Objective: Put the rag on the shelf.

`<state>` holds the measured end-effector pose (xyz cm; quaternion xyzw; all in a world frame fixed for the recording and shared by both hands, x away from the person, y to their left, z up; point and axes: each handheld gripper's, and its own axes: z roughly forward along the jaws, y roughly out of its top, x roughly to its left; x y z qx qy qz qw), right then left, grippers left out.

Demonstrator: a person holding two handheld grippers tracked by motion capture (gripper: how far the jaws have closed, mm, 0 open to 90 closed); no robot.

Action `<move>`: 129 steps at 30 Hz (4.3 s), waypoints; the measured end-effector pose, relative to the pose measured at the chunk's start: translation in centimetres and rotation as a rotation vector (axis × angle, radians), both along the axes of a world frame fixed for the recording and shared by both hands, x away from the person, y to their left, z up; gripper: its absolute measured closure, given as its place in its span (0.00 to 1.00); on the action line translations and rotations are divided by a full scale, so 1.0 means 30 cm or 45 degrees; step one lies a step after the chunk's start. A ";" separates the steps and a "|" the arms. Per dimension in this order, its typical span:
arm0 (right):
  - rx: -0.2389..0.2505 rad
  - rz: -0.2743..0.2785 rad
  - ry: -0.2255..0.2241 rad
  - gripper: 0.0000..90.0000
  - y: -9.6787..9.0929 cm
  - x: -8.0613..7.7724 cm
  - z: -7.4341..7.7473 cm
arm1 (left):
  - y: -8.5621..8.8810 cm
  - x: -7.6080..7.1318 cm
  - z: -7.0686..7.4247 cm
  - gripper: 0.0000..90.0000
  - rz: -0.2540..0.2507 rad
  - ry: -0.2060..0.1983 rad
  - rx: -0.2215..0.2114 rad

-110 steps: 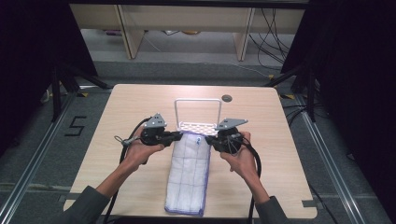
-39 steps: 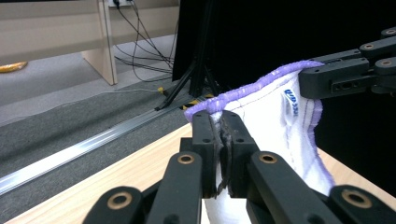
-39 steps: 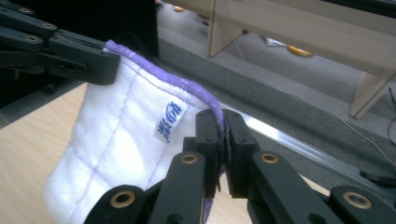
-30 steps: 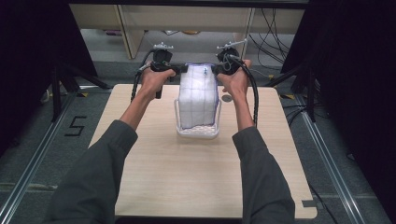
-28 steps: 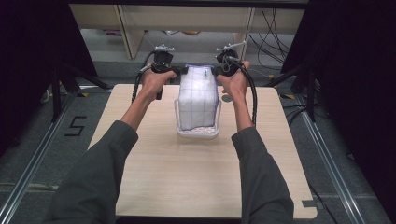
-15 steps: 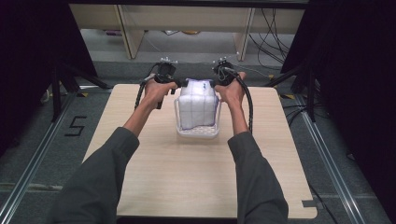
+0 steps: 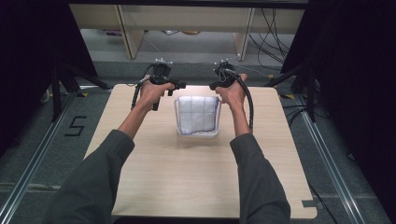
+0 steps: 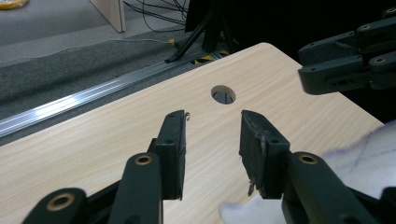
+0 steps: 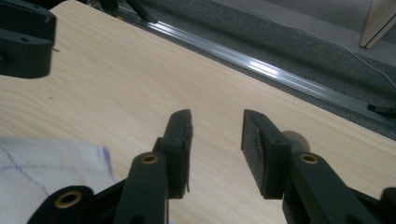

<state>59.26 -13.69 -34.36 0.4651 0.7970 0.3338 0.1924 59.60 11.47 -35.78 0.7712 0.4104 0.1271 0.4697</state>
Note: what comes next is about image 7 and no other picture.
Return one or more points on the metal floor rail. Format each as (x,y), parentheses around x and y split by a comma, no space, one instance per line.
(28,174)
(333,174)

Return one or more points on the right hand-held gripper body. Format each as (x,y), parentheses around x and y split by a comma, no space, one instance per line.
(224,76)

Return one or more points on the person's right hand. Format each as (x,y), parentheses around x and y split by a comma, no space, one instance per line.
(232,93)

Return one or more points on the black curtain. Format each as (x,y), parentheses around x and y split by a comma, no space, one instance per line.
(355,77)
(34,62)

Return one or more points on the light wooden desk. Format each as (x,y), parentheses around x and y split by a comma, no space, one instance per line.
(186,17)

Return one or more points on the black metal stand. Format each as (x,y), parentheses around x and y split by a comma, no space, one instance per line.
(306,90)
(63,84)

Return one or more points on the person's left hand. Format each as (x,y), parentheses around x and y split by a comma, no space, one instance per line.
(154,93)

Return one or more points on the white cloth with purple edge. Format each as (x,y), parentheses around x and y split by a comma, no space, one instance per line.
(196,113)

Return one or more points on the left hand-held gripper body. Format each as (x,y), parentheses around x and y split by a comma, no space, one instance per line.
(161,74)

